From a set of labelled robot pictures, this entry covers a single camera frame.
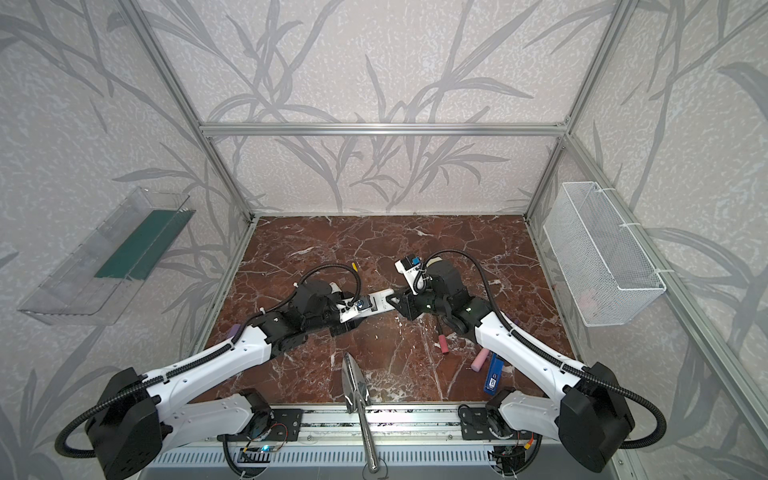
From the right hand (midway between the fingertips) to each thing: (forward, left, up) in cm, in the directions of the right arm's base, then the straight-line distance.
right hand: (392, 287), depth 77 cm
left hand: (0, +8, -4) cm, 9 cm away
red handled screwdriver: (-8, -14, -19) cm, 25 cm away
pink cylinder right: (-13, -24, -19) cm, 33 cm away
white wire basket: (-5, -46, +15) cm, 48 cm away
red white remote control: (-4, +4, -1) cm, 6 cm away
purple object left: (-4, +49, -18) cm, 52 cm away
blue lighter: (-17, -27, -16) cm, 36 cm away
